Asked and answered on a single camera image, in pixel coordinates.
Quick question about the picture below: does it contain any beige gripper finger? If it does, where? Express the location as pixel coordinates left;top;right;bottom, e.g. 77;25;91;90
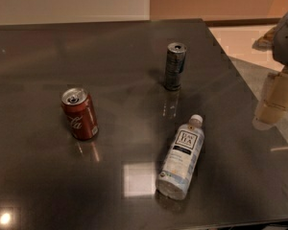
254;66;288;125

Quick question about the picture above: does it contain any blue labelled plastic bottle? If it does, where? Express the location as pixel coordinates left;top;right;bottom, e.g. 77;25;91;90
156;114;204;200

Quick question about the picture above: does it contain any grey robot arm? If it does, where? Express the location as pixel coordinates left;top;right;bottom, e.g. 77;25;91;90
254;12;288;126

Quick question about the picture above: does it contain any tall grey slim can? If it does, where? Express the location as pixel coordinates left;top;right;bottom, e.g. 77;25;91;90
164;42;187;91

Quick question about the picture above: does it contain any red cola can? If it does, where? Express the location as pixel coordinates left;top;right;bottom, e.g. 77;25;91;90
61;87;99;140

